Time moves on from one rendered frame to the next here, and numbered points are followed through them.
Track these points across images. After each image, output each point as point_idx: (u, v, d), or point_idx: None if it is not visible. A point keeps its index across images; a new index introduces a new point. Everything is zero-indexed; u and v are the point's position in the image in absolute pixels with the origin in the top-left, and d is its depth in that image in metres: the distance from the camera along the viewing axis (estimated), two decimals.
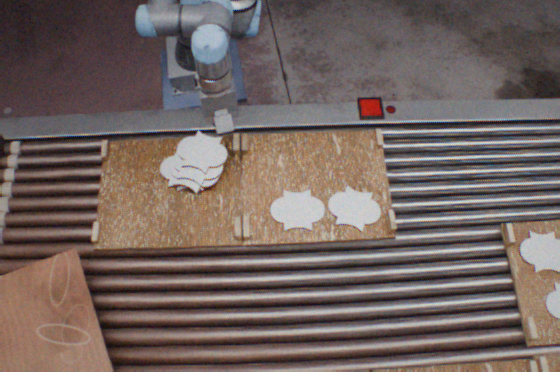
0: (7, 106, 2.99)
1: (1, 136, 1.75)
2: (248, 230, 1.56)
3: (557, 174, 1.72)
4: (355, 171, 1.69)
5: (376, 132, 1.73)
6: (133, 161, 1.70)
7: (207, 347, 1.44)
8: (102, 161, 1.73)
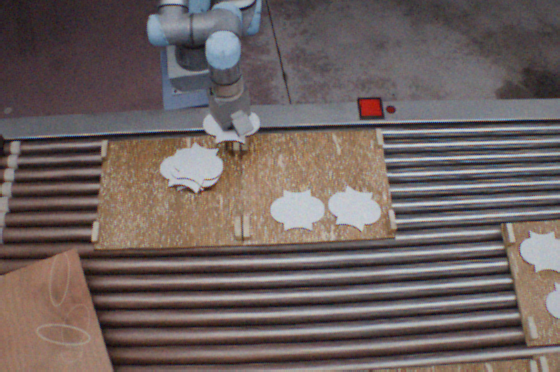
0: (7, 106, 2.99)
1: (1, 136, 1.75)
2: (248, 230, 1.56)
3: (557, 174, 1.72)
4: (355, 171, 1.69)
5: (376, 132, 1.73)
6: (133, 161, 1.70)
7: (207, 347, 1.44)
8: (102, 161, 1.73)
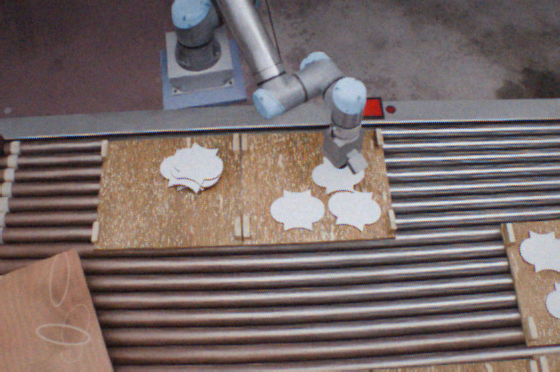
0: (7, 106, 2.99)
1: (1, 136, 1.75)
2: (248, 230, 1.56)
3: (557, 174, 1.72)
4: None
5: (376, 132, 1.73)
6: (133, 161, 1.70)
7: (207, 347, 1.44)
8: (102, 161, 1.73)
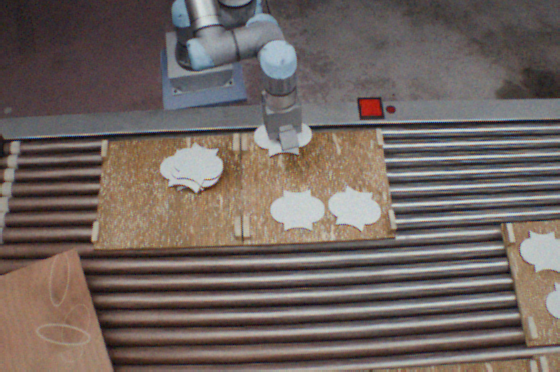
0: (7, 106, 2.99)
1: (1, 136, 1.75)
2: (248, 230, 1.56)
3: (557, 174, 1.72)
4: (355, 171, 1.69)
5: (376, 132, 1.73)
6: (133, 161, 1.70)
7: (207, 347, 1.44)
8: (102, 161, 1.73)
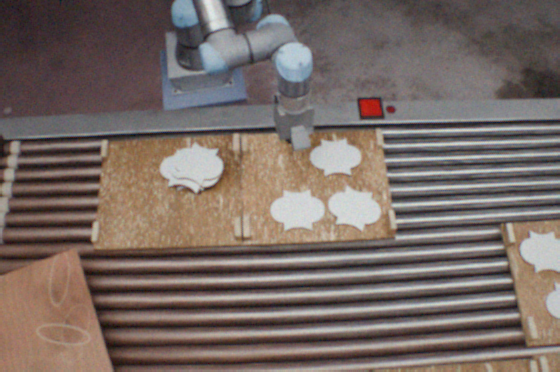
0: (7, 106, 2.99)
1: (1, 136, 1.75)
2: (248, 230, 1.56)
3: (557, 174, 1.72)
4: (355, 171, 1.69)
5: (376, 132, 1.73)
6: (133, 161, 1.70)
7: (207, 347, 1.44)
8: (102, 161, 1.73)
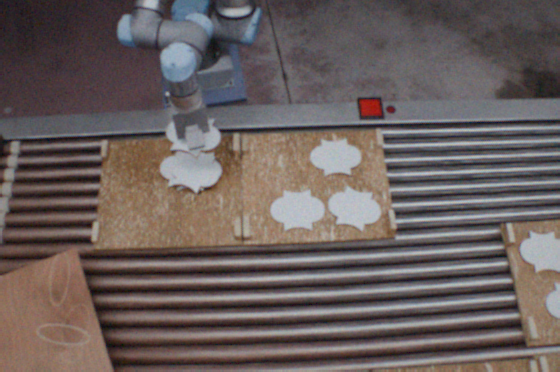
0: (7, 106, 2.99)
1: (1, 136, 1.75)
2: (248, 230, 1.56)
3: (557, 174, 1.72)
4: (355, 171, 1.69)
5: (376, 132, 1.73)
6: (133, 161, 1.70)
7: (207, 347, 1.44)
8: (102, 161, 1.73)
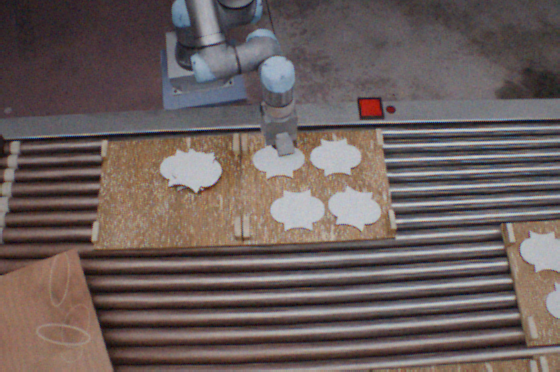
0: (7, 106, 2.99)
1: (1, 136, 1.75)
2: (248, 230, 1.56)
3: (557, 174, 1.72)
4: (355, 171, 1.69)
5: (376, 132, 1.73)
6: (133, 161, 1.70)
7: (207, 347, 1.44)
8: (102, 161, 1.73)
